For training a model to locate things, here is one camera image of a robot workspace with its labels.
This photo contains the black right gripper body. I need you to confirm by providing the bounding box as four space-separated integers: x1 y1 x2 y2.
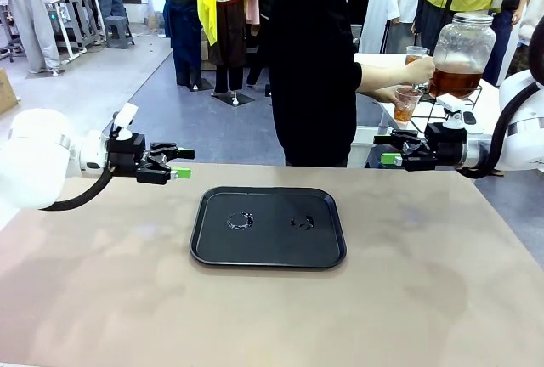
425 121 469 172

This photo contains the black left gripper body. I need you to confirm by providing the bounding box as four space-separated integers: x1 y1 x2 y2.
108 132 155 173

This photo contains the short clear iced cup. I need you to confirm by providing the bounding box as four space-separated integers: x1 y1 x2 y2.
393 86 424 124

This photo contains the tall clear iced cup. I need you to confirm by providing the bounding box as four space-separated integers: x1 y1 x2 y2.
403 45 430 66

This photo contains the glass tea dispenser jar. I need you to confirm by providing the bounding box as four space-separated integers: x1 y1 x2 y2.
426 12 497 100

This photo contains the person's right forearm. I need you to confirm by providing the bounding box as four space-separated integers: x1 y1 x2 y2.
360 63 410 90

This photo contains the person's left hand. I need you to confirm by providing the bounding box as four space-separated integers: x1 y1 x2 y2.
376 85 403 105

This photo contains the person's right hand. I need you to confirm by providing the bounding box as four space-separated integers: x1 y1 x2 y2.
405 55 437 87

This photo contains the white plastic bin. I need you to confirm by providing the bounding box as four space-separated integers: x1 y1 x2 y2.
347 126 386 168

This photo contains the white side table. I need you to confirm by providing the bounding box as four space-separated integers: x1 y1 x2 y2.
351 52 503 169

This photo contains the person's black shirt torso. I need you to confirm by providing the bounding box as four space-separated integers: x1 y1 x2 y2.
267 0 364 168

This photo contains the grey plastic stool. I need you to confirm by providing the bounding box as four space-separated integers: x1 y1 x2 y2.
104 15 136 49

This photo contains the mannequin in navy trousers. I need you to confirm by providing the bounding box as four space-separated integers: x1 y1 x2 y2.
150 0 204 88

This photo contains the black plastic serving tray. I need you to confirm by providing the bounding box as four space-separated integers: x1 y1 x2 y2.
190 186 348 271

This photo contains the brown cardboard box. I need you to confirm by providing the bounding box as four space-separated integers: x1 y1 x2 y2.
0 68 20 116

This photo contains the mannequin in white coat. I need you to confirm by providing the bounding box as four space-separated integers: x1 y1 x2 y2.
358 0 422 56

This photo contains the mannequin with yellow scarf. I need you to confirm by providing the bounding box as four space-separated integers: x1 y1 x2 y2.
194 0 265 107

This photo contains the person in black vest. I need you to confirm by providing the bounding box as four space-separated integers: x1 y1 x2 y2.
482 0 537 88

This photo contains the black wire dispenser stand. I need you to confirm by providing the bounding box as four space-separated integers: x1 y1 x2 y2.
409 83 484 131

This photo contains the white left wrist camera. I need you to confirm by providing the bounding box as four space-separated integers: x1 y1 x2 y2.
110 102 140 141

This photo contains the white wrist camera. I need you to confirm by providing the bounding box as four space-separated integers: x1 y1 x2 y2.
110 102 140 141
441 93 478 131

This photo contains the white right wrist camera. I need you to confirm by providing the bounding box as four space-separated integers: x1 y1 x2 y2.
441 93 478 131

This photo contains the black right arm hose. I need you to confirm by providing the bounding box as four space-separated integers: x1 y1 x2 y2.
456 16 544 180

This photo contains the black arm hose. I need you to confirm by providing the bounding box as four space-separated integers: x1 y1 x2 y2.
456 16 544 180
40 165 116 212

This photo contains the black left arm hose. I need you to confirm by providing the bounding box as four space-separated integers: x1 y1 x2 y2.
40 165 116 212

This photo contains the white frame workbench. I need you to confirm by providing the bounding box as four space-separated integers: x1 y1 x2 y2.
42 0 107 60

